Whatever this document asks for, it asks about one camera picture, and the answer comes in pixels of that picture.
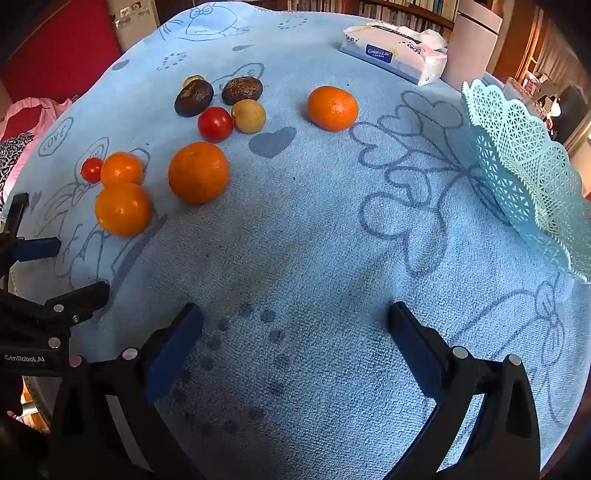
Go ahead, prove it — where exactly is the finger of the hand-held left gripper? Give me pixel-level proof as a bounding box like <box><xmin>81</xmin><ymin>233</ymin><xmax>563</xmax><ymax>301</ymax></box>
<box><xmin>0</xmin><ymin>193</ymin><xmax>62</xmax><ymax>278</ymax></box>
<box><xmin>44</xmin><ymin>281</ymin><xmax>112</xmax><ymax>326</ymax></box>

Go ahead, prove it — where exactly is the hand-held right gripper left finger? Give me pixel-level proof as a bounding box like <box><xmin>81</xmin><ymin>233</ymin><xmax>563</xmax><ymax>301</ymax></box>
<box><xmin>48</xmin><ymin>302</ymin><xmax>206</xmax><ymax>480</ymax></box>

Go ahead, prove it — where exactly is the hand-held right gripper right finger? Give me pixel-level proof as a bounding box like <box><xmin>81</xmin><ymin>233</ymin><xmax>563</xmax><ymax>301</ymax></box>
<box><xmin>388</xmin><ymin>301</ymin><xmax>541</xmax><ymax>480</ymax></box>

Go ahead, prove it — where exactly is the small red tomato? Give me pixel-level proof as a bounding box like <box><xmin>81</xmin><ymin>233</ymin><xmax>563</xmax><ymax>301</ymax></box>
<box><xmin>81</xmin><ymin>157</ymin><xmax>104</xmax><ymax>184</ymax></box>

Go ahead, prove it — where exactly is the small orange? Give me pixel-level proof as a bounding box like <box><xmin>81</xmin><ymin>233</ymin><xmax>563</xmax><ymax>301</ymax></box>
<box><xmin>100</xmin><ymin>152</ymin><xmax>145</xmax><ymax>187</ymax></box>

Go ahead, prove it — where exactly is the large orange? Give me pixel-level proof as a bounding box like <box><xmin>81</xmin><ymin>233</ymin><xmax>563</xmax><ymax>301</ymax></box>
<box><xmin>167</xmin><ymin>142</ymin><xmax>230</xmax><ymax>205</ymax></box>

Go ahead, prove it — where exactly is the dark wrinkled passion fruit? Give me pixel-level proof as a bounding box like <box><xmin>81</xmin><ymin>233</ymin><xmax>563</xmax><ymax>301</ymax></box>
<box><xmin>221</xmin><ymin>76</ymin><xmax>264</xmax><ymax>106</ymax></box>
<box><xmin>174</xmin><ymin>79</ymin><xmax>215</xmax><ymax>118</ymax></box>

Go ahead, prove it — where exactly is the light blue plastic basket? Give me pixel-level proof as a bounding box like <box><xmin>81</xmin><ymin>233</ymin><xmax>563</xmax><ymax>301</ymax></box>
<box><xmin>462</xmin><ymin>78</ymin><xmax>591</xmax><ymax>284</ymax></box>

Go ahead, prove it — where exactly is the black and white patterned cloth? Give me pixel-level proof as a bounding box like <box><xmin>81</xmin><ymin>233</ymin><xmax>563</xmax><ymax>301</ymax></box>
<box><xmin>0</xmin><ymin>133</ymin><xmax>35</xmax><ymax>195</ymax></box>

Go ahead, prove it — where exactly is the pink cloth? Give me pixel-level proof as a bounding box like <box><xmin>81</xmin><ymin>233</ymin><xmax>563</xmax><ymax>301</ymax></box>
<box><xmin>0</xmin><ymin>97</ymin><xmax>75</xmax><ymax>145</ymax></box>

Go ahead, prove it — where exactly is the blue printed towel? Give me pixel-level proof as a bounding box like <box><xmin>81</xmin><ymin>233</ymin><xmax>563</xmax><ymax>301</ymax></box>
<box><xmin>4</xmin><ymin>4</ymin><xmax>591</xmax><ymax>468</ymax></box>

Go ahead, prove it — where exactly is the drinking glass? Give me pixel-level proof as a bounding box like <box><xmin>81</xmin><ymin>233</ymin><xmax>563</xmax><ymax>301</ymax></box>
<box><xmin>505</xmin><ymin>76</ymin><xmax>548</xmax><ymax>117</ymax></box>

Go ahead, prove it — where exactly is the tissue pack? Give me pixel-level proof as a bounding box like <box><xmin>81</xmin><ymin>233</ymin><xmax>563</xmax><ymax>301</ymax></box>
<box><xmin>339</xmin><ymin>24</ymin><xmax>449</xmax><ymax>87</ymax></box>

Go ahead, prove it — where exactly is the pink bottle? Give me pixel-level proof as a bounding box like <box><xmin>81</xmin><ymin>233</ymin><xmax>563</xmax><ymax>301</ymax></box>
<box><xmin>447</xmin><ymin>0</ymin><xmax>503</xmax><ymax>85</ymax></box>

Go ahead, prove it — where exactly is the row of books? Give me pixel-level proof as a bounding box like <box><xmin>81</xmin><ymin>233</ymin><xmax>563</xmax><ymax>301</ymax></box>
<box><xmin>288</xmin><ymin>0</ymin><xmax>459</xmax><ymax>29</ymax></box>

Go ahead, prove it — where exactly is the wooden bookshelf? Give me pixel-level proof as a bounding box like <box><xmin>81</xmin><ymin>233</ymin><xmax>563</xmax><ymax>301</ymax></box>
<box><xmin>285</xmin><ymin>0</ymin><xmax>461</xmax><ymax>34</ymax></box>

